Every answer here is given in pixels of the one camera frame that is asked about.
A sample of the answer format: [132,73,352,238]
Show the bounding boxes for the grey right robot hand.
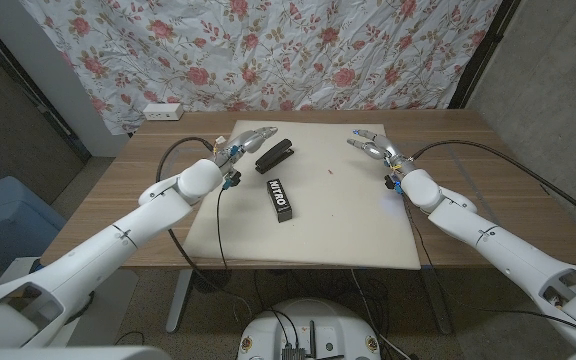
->
[346,128,418,177]

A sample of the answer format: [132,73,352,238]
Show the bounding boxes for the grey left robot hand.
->
[211,126,279,171]

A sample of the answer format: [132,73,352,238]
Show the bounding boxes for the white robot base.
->
[237,298,382,360]

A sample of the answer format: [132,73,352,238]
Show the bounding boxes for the black stapler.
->
[254,139,295,175]

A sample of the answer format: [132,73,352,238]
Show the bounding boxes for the black Nitro box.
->
[266,178,294,224]

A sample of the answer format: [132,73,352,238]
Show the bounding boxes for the cream foam mat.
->
[182,120,422,270]

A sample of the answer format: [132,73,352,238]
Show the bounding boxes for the white power strip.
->
[142,102,185,122]

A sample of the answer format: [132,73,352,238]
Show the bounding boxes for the floral backdrop cloth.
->
[17,0,504,136]

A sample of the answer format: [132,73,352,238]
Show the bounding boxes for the wooden table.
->
[40,109,576,335]

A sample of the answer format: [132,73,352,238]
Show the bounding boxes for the black backdrop stand pole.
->
[449,0,523,109]

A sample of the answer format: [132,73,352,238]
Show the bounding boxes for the blue storage bin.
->
[0,175,67,269]

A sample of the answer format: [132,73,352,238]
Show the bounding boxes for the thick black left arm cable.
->
[155,136,254,326]

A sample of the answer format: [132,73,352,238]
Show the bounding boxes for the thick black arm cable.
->
[411,140,576,230]
[155,136,254,326]

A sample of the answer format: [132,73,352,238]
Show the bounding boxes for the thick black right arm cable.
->
[411,140,576,230]

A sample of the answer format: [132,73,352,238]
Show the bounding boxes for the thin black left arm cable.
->
[215,187,230,270]

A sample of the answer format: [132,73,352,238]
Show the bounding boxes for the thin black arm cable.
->
[215,187,230,270]
[404,198,576,344]

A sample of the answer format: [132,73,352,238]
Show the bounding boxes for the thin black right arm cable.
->
[404,198,576,344]

